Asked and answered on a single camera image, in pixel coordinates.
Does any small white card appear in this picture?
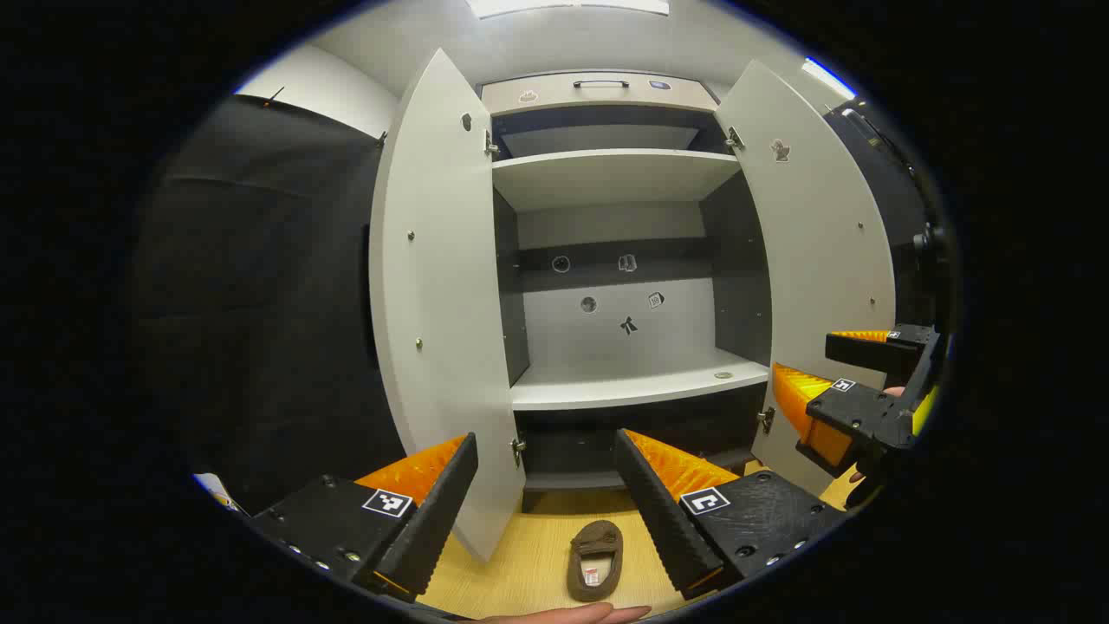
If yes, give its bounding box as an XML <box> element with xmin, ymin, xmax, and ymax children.
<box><xmin>192</xmin><ymin>472</ymin><xmax>239</xmax><ymax>514</ymax></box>

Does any ceiling light panel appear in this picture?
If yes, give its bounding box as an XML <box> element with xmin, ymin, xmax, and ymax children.
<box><xmin>801</xmin><ymin>56</ymin><xmax>857</xmax><ymax>101</ymax></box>
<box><xmin>466</xmin><ymin>0</ymin><xmax>670</xmax><ymax>20</ymax></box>

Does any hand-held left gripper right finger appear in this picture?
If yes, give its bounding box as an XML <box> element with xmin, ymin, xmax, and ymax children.
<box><xmin>613</xmin><ymin>428</ymin><xmax>850</xmax><ymax>601</ymax></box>

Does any brown plush shoe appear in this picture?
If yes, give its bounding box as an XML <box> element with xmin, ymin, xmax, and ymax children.
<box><xmin>567</xmin><ymin>520</ymin><xmax>625</xmax><ymax>602</ymax></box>

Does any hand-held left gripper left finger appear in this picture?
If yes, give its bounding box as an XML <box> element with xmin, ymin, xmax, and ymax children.
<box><xmin>251</xmin><ymin>432</ymin><xmax>480</xmax><ymax>603</ymax></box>

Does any beige cabinet drawer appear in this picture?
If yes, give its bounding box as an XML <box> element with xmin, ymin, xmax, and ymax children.
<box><xmin>479</xmin><ymin>71</ymin><xmax>720</xmax><ymax>118</ymax></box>

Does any grey shoe cabinet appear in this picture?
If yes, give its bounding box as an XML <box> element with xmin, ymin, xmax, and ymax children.
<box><xmin>479</xmin><ymin>71</ymin><xmax>774</xmax><ymax>514</ymax></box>

